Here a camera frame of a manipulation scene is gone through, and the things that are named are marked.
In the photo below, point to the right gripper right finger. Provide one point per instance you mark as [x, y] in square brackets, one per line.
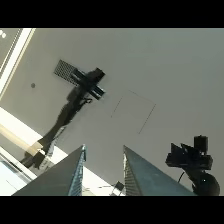
[145, 178]

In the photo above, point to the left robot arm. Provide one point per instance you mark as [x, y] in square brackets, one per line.
[206, 185]

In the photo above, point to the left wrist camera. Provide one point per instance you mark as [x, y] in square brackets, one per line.
[201, 143]

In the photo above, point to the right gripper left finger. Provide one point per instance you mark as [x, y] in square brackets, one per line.
[63, 178]

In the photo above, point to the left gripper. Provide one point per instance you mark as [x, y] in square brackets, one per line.
[186, 159]

